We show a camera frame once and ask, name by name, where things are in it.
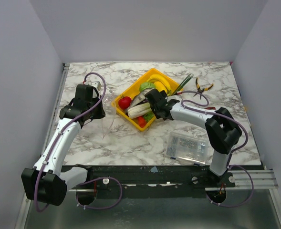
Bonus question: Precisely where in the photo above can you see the celery stalk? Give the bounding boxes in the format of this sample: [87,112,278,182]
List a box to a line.
[127,103,151,119]

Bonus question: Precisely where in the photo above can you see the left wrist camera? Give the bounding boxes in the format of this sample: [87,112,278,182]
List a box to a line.
[89,81,102,91]

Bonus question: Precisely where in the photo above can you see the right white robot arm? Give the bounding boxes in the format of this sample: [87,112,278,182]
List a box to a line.
[145,89,248,187]

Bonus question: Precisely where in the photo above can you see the yellow handled pliers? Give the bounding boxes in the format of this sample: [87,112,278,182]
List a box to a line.
[196,77,214,99]

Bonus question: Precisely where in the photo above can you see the red utility knife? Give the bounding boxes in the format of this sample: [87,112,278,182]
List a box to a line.
[205,106,216,110]

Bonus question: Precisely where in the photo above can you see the clear zip top bag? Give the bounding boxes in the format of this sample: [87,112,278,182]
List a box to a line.
[101,91,117,139]

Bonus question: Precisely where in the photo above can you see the clear plastic screw box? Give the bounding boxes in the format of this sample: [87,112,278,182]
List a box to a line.
[166,132,208,166]

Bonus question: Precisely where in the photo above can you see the red chili pepper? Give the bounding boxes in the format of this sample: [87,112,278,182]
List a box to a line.
[137,116,146,128]

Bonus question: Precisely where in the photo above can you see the yellow banana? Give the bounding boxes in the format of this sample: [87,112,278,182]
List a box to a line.
[147,74,171,94]

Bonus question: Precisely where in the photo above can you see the green cabbage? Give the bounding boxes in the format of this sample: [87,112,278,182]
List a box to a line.
[139,82,156,92]

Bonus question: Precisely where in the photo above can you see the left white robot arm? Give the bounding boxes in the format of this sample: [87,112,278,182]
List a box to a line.
[21,82,105,206]

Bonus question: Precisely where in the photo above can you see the yellow plastic tray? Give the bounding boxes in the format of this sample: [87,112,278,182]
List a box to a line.
[115,68,179,131]

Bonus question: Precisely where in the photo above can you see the green lettuce leaf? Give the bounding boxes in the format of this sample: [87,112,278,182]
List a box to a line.
[144,111,155,123]

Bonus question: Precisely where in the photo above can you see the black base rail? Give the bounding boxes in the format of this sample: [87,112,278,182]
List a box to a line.
[60,164,236,198]

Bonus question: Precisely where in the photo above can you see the green chives bunch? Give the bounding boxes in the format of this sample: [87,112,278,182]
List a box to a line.
[171,73,194,95]

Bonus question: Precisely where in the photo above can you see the red tomato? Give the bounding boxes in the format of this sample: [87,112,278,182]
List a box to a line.
[118,95,132,110]

